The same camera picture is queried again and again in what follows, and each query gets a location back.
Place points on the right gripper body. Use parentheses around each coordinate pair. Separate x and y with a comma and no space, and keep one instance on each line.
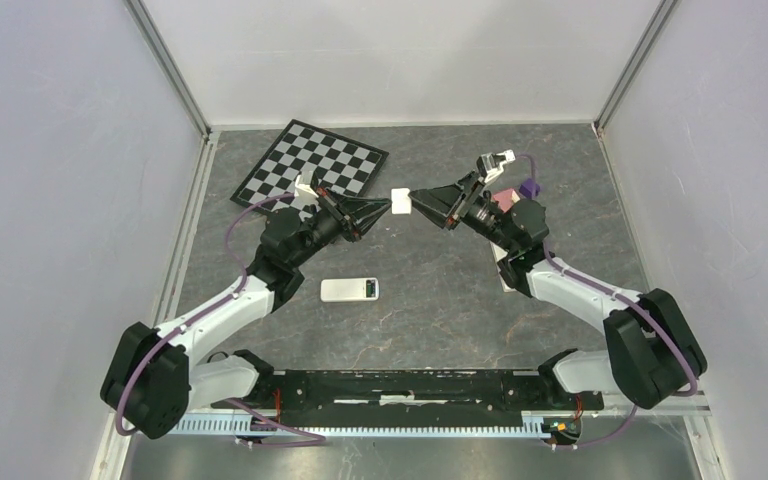
(472,188)

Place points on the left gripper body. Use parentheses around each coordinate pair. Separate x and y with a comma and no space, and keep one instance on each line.
(344,219)

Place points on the short remote battery cover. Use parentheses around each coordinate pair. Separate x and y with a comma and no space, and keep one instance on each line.
(401,203)

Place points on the short white remote control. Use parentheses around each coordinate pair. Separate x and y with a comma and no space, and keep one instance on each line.
(344,290)

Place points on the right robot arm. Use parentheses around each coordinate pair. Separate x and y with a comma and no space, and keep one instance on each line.
(650,352)

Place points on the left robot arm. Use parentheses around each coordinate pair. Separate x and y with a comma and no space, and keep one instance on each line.
(157,374)

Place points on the red and yellow block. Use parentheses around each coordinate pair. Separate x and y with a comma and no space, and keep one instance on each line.
(506,198)

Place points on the black and grey chessboard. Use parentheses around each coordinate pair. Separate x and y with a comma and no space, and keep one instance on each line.
(341,164)

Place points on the purple cube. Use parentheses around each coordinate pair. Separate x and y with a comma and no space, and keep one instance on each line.
(530,189)

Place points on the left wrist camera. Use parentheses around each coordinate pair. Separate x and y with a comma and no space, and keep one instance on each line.
(306,184)

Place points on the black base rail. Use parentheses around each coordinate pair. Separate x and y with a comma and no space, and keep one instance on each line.
(412,398)

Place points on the white slotted cable duct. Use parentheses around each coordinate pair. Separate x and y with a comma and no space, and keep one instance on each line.
(241,424)

